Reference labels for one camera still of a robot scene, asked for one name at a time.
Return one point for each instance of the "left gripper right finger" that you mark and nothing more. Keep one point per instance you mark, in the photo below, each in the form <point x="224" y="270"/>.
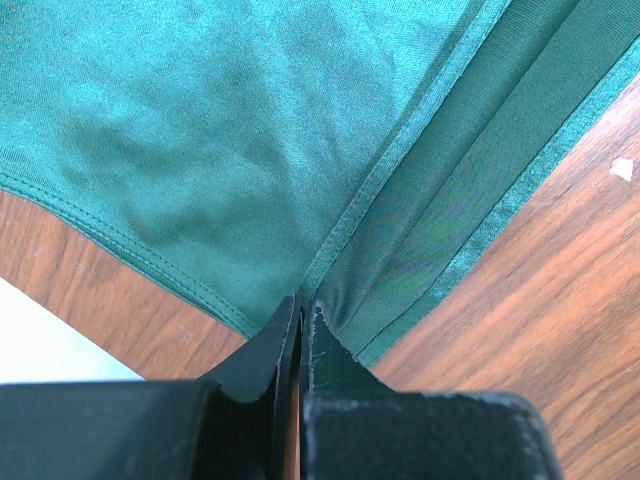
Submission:
<point x="353" y="426"/>

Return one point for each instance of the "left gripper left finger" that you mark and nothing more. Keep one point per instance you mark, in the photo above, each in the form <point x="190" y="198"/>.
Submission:
<point x="237" y="421"/>

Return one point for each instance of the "dark green cloth napkin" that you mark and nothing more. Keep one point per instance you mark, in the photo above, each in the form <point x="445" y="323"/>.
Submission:
<point x="363" y="153"/>

